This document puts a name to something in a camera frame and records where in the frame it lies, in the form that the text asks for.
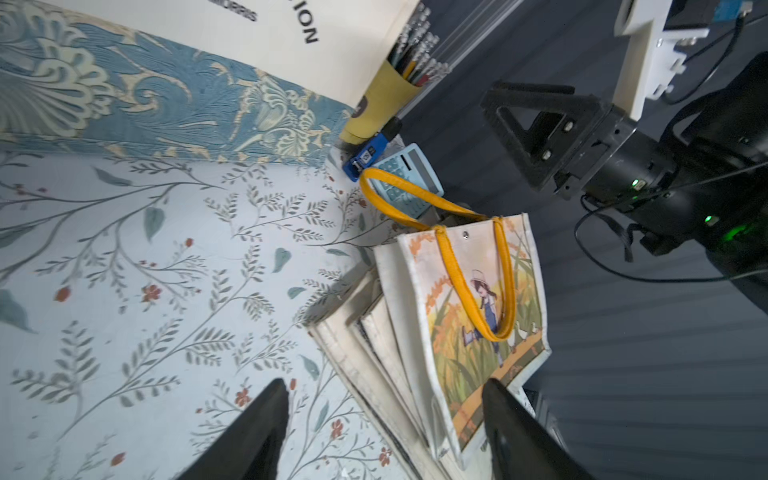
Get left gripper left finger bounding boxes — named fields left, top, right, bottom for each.
left=180, top=379, right=289, bottom=480

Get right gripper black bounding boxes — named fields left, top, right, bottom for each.
left=481, top=81, right=637, bottom=199

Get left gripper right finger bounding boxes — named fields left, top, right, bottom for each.
left=482, top=378, right=592, bottom=480

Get cream canvas bag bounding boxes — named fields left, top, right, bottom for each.
left=308, top=269, right=462, bottom=479

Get white tote bag yellow handles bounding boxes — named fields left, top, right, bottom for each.
left=360, top=168, right=551, bottom=470

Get cream tote bag black lettering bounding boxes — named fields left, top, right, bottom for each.
left=1, top=1, right=416, bottom=165

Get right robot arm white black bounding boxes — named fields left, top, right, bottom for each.
left=481, top=54, right=767, bottom=309

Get light blue calculator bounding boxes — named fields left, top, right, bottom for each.
left=371, top=143, right=444, bottom=219

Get floral table mat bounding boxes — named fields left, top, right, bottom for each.
left=1, top=151, right=406, bottom=479

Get yellow pen holder cup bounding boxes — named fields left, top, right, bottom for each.
left=339, top=2, right=452, bottom=146

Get blue stapler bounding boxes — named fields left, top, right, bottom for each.
left=343, top=117, right=402, bottom=182

